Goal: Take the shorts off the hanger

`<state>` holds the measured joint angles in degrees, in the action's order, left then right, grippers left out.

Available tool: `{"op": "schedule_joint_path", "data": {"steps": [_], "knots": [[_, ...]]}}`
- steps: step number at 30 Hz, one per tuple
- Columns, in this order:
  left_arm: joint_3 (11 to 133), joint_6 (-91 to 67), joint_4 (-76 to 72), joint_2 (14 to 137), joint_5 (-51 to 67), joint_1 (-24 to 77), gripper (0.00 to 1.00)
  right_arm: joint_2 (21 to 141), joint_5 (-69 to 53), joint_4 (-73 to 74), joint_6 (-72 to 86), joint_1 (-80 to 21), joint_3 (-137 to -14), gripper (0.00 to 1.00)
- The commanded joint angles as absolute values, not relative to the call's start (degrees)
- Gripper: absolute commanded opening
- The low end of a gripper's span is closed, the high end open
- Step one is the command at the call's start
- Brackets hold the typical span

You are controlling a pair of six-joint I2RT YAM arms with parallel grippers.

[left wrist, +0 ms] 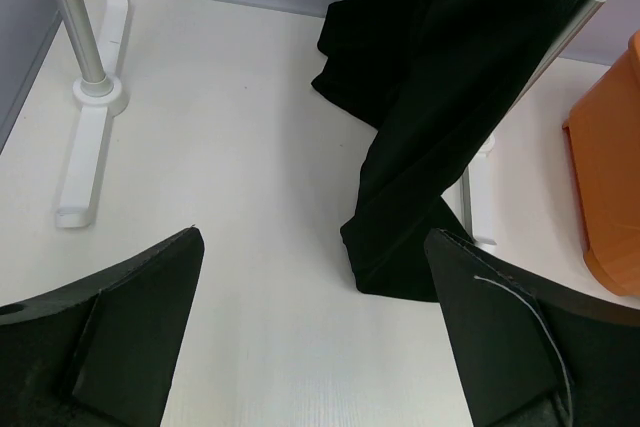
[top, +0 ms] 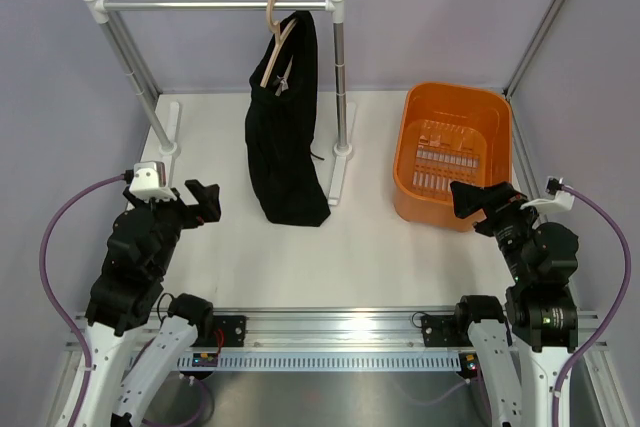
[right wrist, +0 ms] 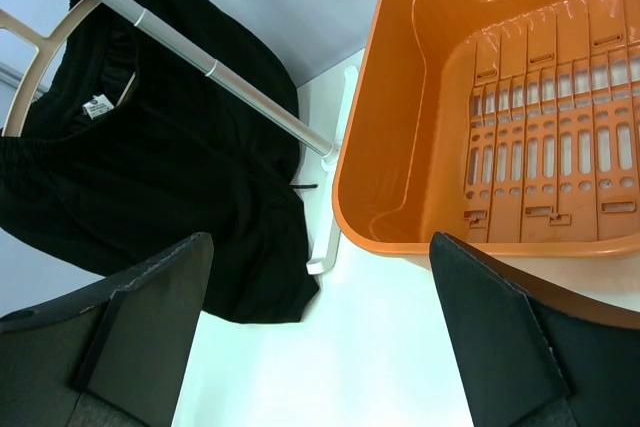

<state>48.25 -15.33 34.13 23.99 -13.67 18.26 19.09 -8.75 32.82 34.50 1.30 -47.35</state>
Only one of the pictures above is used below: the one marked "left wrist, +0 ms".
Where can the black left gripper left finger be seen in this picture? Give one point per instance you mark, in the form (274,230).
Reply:
(102,350)

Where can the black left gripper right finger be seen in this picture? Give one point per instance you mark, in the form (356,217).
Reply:
(529,351)

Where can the black shorts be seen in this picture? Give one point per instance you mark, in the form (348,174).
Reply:
(433,78)

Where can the orange plastic bin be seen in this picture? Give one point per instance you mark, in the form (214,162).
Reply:
(603,133)

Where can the white metal clothes rack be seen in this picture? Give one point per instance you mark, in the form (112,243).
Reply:
(100,97)

